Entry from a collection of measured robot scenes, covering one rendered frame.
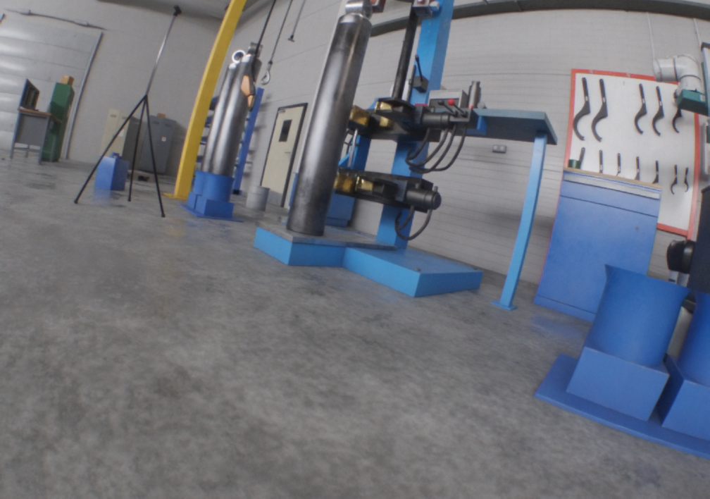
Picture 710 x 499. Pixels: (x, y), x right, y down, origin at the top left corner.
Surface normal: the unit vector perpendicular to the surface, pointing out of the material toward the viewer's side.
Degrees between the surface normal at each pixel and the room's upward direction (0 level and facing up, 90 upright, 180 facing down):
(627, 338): 90
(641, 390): 90
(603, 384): 90
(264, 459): 0
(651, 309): 90
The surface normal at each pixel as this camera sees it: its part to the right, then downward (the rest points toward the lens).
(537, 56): -0.69, -0.09
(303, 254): 0.69, 0.21
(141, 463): 0.22, -0.97
